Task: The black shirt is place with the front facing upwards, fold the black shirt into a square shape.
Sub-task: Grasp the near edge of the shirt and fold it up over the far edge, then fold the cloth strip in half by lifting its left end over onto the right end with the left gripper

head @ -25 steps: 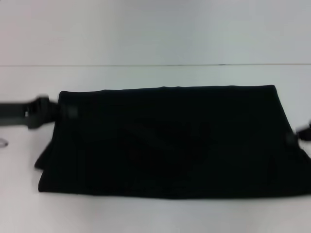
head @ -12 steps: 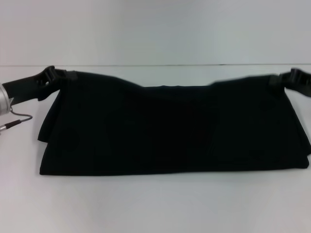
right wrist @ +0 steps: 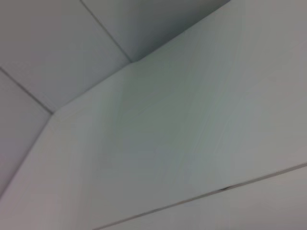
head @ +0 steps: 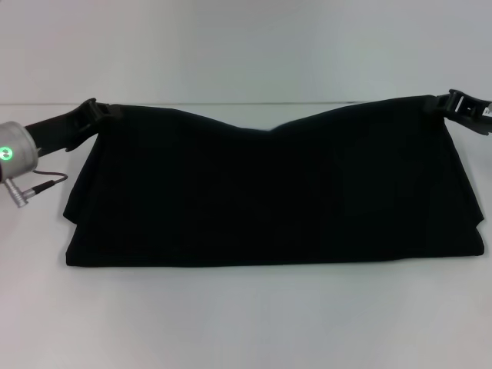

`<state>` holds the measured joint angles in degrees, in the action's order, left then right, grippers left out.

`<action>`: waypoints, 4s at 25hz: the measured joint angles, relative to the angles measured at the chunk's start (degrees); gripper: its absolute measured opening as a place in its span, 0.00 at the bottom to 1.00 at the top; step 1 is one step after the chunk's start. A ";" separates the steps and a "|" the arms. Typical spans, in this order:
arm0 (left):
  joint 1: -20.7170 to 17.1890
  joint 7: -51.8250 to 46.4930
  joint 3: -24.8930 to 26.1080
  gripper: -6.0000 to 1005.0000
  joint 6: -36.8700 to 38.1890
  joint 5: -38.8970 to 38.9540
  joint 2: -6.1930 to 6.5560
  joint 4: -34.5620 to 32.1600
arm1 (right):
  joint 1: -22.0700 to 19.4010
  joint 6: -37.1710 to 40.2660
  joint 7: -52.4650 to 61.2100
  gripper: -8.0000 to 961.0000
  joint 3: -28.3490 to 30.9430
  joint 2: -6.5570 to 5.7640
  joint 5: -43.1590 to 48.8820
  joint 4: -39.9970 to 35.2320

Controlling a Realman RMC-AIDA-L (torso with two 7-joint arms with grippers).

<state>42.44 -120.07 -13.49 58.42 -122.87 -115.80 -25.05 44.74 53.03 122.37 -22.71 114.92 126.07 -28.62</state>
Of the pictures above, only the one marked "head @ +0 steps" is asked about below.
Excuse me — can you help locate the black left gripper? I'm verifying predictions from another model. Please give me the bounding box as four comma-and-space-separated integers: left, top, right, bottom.
24, 98, 124, 155

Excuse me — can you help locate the left arm connector cable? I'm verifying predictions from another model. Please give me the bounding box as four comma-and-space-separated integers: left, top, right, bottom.
3, 171, 70, 209

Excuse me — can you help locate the black t-shirt with FREE print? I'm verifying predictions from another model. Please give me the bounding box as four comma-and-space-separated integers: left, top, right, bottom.
63, 94, 484, 268

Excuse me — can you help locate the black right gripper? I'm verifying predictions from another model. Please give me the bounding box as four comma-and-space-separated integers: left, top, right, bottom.
425, 88, 492, 136

